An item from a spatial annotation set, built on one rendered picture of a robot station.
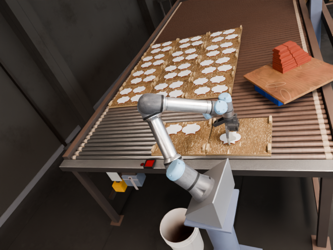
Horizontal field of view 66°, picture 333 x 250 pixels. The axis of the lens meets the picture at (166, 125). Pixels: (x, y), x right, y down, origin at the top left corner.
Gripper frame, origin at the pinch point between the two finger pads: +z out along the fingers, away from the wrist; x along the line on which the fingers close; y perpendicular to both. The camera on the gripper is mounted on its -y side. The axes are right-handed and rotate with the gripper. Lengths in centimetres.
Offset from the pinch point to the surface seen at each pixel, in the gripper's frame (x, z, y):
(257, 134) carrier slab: 3.6, 0.8, 17.7
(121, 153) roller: -13, 3, -85
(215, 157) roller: -15.9, 2.9, -8.2
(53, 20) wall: 195, -64, -282
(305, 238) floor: -17, 94, 46
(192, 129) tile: 8.5, -0.3, -29.4
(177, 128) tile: 10.1, -0.3, -42.1
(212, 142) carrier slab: -3.6, 0.8, -12.0
